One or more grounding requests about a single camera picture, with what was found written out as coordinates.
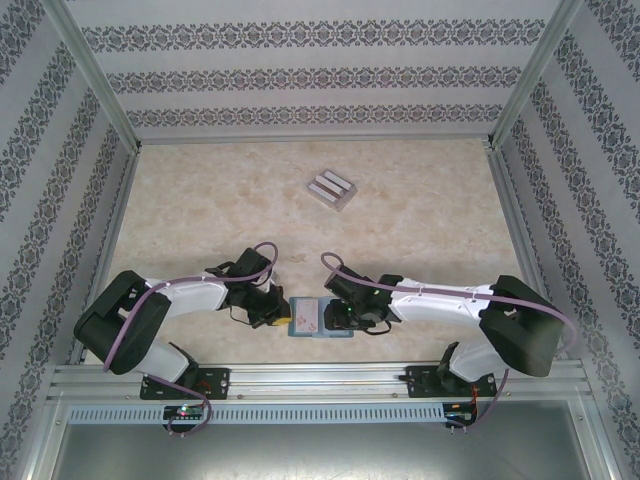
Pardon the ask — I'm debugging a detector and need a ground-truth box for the grey metal panel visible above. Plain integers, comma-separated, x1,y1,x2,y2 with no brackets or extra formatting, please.
22,394,619,480

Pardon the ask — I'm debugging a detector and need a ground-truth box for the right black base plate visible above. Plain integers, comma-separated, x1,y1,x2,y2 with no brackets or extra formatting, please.
405,364,499,400

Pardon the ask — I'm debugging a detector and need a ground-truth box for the teal leather card holder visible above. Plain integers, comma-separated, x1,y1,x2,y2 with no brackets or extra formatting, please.
286,296,357,343

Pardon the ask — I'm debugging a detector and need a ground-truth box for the aluminium side frame rail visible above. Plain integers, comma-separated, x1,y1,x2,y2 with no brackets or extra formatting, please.
68,142,144,366
485,142,570,361

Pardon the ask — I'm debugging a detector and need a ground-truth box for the aluminium mounting rail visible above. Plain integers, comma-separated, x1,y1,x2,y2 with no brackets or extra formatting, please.
48,362,592,402

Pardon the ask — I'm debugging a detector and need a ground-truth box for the aluminium frame post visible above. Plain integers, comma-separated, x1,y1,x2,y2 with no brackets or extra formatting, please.
487,0,585,149
41,0,142,151

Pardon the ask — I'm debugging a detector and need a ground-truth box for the white credit card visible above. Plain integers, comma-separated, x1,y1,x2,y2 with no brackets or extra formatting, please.
315,170,347,194
307,179,337,204

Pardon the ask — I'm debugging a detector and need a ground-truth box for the clear acrylic card stand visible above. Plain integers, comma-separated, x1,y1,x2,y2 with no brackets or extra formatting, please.
303,169,359,215

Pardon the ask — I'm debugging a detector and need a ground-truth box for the slotted grey cable duct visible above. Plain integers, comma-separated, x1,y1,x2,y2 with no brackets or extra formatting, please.
67,403,446,424

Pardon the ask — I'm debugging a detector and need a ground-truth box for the left small circuit board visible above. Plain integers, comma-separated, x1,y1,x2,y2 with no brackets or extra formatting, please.
163,405,207,421

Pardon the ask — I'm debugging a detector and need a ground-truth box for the black device with wires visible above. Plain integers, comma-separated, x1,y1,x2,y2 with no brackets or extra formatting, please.
139,367,231,401

